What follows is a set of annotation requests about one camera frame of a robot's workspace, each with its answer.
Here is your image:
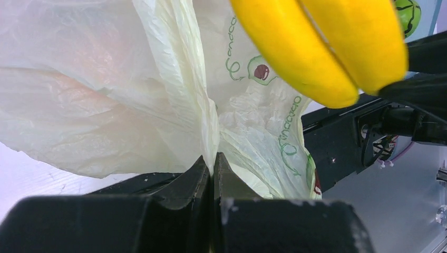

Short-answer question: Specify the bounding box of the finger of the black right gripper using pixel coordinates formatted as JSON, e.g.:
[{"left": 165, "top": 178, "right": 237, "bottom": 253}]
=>
[{"left": 378, "top": 31, "right": 446, "bottom": 122}]

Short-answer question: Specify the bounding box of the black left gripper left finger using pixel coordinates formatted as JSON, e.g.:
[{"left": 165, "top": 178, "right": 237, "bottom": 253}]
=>
[{"left": 1, "top": 158, "right": 210, "bottom": 252}]

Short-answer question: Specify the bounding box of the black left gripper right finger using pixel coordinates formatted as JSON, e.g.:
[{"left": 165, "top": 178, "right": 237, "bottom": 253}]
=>
[{"left": 213, "top": 152, "right": 374, "bottom": 252}]

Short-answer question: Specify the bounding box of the yellow fake banana bunch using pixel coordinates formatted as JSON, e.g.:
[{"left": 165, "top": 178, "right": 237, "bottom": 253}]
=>
[{"left": 231, "top": 1, "right": 409, "bottom": 109}]

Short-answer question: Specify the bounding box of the light green plastic bag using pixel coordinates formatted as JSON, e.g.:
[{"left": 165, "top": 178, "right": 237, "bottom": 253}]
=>
[{"left": 1, "top": 1, "right": 321, "bottom": 199}]

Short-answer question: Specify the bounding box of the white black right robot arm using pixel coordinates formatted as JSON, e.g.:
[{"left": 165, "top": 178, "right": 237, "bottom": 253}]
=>
[{"left": 357, "top": 32, "right": 446, "bottom": 168}]

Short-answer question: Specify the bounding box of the green striped fake melon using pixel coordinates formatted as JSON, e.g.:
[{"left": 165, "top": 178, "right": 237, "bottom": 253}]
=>
[{"left": 394, "top": 0, "right": 422, "bottom": 38}]

